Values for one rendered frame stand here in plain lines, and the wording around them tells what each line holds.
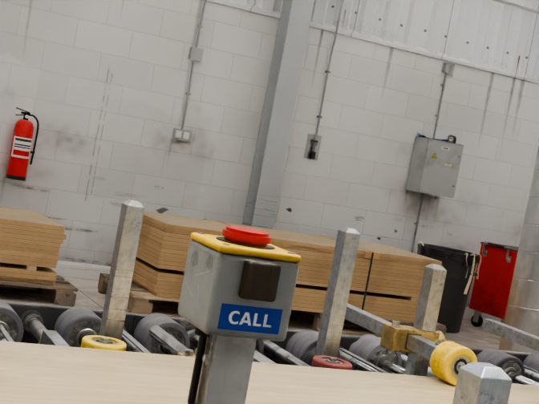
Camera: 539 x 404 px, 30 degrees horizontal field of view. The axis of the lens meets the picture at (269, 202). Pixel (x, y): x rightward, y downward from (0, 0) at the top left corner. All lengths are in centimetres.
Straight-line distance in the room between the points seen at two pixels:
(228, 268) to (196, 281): 4
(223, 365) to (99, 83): 737
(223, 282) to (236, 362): 7
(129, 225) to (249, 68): 674
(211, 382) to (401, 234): 873
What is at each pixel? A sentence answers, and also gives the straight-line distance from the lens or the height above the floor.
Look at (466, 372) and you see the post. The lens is 95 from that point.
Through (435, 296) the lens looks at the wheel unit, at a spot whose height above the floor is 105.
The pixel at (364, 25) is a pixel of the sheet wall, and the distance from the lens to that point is 914.
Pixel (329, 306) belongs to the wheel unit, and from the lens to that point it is 211.
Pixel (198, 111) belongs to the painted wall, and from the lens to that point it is 842.
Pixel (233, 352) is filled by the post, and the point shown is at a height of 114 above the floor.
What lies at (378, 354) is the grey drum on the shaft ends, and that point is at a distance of 266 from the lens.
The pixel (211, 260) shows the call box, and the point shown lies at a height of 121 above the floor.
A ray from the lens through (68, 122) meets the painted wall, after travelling 808.
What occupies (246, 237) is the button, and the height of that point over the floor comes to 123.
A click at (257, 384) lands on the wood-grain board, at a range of 174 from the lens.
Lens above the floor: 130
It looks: 3 degrees down
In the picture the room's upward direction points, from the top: 10 degrees clockwise
